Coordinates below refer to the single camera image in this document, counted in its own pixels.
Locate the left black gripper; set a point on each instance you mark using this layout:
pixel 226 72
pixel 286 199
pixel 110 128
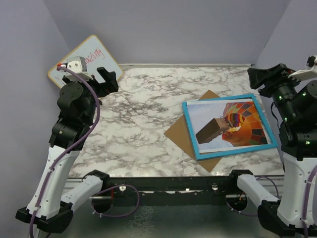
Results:
pixel 109 78

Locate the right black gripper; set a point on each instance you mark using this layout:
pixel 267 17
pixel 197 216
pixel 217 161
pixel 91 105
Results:
pixel 271 77

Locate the hot air balloon photo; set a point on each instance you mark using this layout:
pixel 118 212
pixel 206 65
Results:
pixel 225 125

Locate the blue wooden photo frame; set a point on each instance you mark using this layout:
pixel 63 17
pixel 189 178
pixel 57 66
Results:
pixel 269 133

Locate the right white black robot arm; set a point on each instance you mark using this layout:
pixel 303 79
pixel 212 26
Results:
pixel 295 96

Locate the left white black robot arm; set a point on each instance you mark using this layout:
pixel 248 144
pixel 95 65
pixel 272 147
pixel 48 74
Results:
pixel 50 210

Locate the small whiteboard with red writing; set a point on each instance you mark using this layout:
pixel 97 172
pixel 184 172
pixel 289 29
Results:
pixel 96 55

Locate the brown cardboard backing board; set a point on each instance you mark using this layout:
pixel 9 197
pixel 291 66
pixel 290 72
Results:
pixel 178 133

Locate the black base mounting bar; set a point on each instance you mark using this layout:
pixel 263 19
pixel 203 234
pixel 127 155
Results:
pixel 170 191

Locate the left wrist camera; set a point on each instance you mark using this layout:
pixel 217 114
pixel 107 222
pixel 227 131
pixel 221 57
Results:
pixel 78 66

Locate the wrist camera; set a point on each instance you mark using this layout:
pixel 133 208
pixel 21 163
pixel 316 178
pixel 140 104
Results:
pixel 78 66
pixel 306 74

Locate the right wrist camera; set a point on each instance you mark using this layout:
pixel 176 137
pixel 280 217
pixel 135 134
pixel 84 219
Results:
pixel 306 74

